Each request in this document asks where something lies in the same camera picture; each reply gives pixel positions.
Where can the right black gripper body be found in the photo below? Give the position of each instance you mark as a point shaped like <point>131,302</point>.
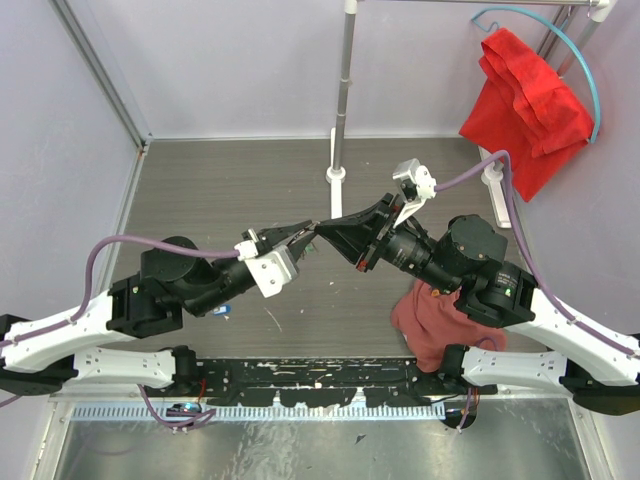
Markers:
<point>370,253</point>

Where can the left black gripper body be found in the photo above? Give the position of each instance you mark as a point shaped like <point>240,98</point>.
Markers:
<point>257,239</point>

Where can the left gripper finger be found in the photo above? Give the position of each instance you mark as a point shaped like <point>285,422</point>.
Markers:
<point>281,233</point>
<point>291,244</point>

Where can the blue tagged key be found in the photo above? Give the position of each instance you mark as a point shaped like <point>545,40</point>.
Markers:
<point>222,310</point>

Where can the metal keyring with keys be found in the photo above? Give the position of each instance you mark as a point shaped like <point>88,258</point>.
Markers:
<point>304,245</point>

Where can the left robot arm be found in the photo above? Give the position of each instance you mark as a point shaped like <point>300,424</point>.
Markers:
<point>41,357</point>

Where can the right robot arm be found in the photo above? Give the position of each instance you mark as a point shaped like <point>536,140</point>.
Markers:
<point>596,367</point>

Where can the white pole base foot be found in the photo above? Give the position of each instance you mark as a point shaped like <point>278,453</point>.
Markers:
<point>335,177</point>

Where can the maroon printed t-shirt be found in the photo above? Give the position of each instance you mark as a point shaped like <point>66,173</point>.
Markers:
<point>429,322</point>

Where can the black mounting plate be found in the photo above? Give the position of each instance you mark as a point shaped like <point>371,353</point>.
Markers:
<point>311,382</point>

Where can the metal rack pole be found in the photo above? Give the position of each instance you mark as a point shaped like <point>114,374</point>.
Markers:
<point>338,132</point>

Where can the red cloth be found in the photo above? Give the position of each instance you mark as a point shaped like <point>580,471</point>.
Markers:
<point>526,109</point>

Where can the blue clothes hanger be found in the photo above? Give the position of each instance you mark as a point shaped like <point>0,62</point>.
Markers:
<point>494,26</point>

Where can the aluminium corner profile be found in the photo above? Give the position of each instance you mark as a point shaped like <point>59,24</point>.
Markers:
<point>81,25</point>

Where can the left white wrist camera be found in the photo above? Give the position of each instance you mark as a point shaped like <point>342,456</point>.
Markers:
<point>270,271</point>

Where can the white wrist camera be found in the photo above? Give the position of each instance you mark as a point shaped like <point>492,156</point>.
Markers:
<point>415,187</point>
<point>270,271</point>

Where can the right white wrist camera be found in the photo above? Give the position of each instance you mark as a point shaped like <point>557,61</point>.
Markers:
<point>415,187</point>

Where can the slotted cable duct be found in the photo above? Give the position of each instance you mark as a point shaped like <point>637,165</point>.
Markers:
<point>132,411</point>

